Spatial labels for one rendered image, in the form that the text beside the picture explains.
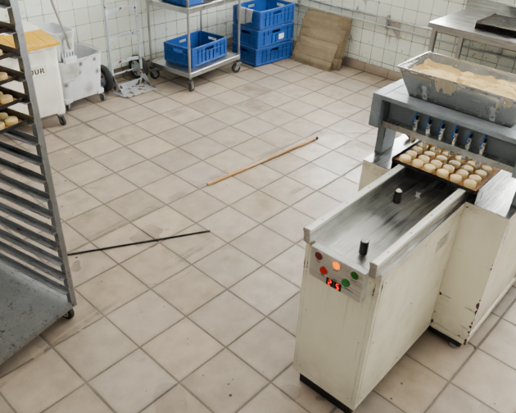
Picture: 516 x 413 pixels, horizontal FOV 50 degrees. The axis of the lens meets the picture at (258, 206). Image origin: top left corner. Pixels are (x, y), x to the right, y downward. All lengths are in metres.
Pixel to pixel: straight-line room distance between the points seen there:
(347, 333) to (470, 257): 0.72
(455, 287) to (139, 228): 1.95
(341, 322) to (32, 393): 1.42
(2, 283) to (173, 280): 0.89
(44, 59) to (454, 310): 3.53
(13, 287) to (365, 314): 1.82
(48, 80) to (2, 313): 2.38
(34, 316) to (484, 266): 2.11
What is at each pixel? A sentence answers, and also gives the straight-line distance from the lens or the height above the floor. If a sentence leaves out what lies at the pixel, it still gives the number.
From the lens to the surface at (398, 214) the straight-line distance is 2.35.
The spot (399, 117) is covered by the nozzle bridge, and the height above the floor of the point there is 1.07.
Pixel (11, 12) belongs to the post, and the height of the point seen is 1.56.
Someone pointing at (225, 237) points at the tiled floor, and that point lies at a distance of 3.51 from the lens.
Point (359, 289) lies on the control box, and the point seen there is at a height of 0.76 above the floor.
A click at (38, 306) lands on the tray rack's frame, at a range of 2.96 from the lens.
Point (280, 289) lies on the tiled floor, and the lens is 3.14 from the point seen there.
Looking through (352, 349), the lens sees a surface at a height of 0.43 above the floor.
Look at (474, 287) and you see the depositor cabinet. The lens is 2.73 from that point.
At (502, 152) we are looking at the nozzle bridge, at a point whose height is 1.07.
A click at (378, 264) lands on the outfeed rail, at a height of 0.90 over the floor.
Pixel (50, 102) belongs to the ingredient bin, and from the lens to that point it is 4.93.
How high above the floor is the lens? 2.10
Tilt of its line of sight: 34 degrees down
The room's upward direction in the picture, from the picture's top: 3 degrees clockwise
